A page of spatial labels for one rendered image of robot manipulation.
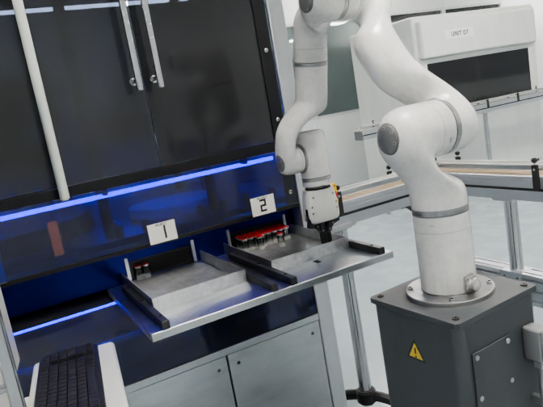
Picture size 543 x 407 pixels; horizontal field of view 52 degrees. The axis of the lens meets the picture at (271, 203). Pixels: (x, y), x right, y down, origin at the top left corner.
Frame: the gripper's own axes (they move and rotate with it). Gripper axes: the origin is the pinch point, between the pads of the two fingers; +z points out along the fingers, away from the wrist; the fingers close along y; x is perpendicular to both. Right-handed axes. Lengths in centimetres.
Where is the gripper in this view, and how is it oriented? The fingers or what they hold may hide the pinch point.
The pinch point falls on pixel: (326, 237)
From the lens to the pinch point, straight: 165.4
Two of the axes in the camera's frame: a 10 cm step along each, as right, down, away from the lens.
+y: -8.7, 2.3, -4.4
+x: 4.6, 0.8, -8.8
